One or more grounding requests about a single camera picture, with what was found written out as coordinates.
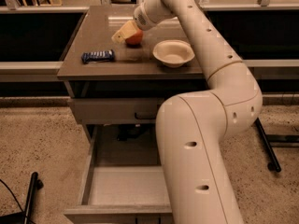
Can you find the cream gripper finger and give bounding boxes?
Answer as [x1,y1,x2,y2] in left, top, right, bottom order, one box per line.
[111,20,138,44]

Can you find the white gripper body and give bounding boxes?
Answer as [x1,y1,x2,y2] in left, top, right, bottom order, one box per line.
[134,0,168,31]

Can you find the red apple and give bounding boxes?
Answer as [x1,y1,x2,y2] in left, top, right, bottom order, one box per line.
[125,29,143,46]

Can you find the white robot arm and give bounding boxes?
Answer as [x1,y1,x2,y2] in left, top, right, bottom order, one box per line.
[112,0,263,224]

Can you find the grey drawer cabinet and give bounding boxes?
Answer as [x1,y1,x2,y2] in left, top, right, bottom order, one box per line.
[58,6,207,138]

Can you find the closed grey upper drawer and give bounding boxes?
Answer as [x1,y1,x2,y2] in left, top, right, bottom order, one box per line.
[68,98,164,124]

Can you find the open grey middle drawer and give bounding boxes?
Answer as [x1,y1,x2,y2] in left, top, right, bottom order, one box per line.
[64,125,174,224]

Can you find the blue snack bar wrapper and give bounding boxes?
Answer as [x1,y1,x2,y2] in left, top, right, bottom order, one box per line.
[81,49,115,64]

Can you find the white paper bowl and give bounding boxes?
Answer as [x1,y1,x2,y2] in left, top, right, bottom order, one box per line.
[152,40,195,68]

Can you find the black object under cabinet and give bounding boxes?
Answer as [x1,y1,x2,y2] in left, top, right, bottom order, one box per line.
[117,124,154,141]

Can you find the black base leg left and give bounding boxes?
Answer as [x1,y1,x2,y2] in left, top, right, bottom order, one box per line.
[22,172,44,224]

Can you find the black base leg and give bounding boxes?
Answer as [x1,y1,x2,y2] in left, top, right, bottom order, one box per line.
[255,119,281,173]
[22,172,44,224]

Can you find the black base leg right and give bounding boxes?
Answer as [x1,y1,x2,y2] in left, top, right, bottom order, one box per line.
[255,119,281,173]

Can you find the black cable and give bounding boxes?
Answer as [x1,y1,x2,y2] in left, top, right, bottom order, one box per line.
[0,178,25,215]

